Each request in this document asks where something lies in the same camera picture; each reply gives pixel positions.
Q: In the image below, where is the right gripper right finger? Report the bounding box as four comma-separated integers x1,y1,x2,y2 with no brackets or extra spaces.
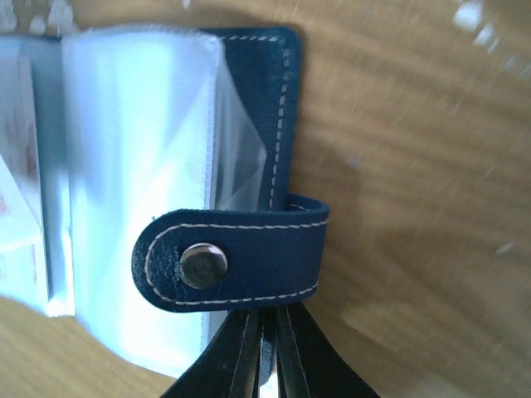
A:
275,303,378,398

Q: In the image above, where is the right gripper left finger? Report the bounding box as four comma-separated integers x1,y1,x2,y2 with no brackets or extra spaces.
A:
163,310,262,398

